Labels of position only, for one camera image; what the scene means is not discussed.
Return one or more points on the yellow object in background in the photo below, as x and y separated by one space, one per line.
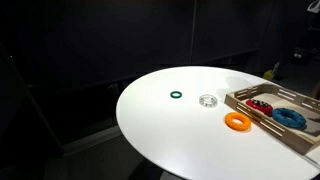
268 74

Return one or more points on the slatted wooden tray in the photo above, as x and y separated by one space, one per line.
301 139

